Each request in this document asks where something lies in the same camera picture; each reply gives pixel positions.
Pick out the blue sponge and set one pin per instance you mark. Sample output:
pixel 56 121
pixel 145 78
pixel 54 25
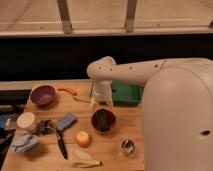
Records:
pixel 65 121

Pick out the purple bowl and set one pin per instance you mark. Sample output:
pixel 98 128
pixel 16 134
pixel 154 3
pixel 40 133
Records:
pixel 42 95

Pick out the shiny metal cup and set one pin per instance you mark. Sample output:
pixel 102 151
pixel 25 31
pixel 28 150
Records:
pixel 128 147

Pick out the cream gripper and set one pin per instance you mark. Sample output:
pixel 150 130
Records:
pixel 101 95

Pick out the black handled knife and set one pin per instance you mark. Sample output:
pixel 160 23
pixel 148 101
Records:
pixel 61 144

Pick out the light blue cloth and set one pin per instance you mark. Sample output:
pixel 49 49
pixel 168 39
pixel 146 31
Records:
pixel 24 142

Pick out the small yellow green utensil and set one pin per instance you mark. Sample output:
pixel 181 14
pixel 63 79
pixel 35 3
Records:
pixel 79 99

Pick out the orange yellow apple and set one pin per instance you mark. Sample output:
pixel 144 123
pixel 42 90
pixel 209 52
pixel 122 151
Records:
pixel 83 139

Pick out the orange carrot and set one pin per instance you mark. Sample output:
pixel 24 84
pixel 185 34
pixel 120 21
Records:
pixel 68 90

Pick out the white paper cup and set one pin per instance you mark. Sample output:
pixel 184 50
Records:
pixel 27 122

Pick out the black binder clip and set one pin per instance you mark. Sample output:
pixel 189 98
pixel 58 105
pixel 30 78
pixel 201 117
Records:
pixel 45 127

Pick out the clear plastic piece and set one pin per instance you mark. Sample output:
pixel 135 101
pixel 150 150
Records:
pixel 81 154

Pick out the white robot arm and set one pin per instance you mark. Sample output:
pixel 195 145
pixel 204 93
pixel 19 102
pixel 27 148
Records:
pixel 177 108

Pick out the yellow banana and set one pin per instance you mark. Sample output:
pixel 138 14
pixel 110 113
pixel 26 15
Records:
pixel 86 163

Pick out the brown red bowl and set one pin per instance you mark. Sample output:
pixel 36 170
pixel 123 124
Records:
pixel 111 118

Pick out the green plastic tray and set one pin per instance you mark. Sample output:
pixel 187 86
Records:
pixel 124 94

